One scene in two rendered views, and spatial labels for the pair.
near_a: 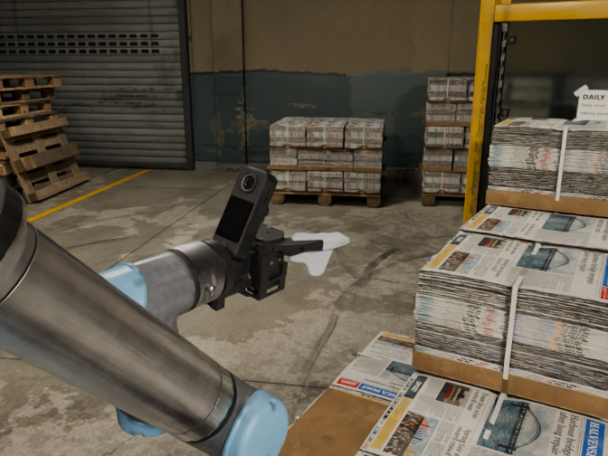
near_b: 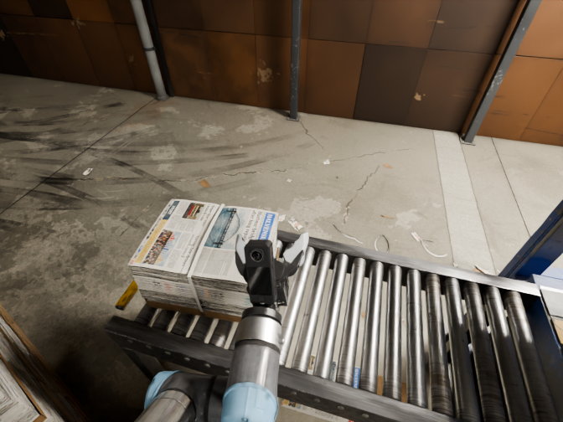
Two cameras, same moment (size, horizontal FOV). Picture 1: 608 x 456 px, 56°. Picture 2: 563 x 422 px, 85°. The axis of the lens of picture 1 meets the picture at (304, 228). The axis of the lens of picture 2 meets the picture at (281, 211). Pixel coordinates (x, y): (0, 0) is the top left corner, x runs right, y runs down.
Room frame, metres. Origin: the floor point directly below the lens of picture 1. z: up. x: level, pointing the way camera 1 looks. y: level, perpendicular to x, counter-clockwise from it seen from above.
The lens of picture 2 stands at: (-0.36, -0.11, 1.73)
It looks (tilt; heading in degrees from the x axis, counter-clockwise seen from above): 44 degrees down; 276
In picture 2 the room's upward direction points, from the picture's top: straight up
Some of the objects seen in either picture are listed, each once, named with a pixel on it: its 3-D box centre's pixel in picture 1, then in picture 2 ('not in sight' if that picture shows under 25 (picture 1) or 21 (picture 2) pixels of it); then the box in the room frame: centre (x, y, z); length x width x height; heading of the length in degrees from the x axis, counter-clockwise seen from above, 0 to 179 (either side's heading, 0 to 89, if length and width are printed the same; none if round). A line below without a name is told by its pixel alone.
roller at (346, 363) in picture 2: not in sight; (352, 314); (-0.54, -0.63, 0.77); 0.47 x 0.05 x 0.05; 80
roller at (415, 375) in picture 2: not in sight; (414, 330); (-0.73, -0.60, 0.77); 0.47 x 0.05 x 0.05; 80
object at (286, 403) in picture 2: not in sight; (322, 386); (-0.51, -0.64, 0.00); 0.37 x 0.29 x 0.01; 170
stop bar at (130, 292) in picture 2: not in sight; (156, 256); (0.18, -0.76, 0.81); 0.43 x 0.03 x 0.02; 80
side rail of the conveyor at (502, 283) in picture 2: not in sight; (340, 257); (-0.51, -0.89, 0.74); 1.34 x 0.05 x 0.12; 170
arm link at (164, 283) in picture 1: (138, 298); not in sight; (0.57, 0.18, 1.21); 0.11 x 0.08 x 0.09; 143
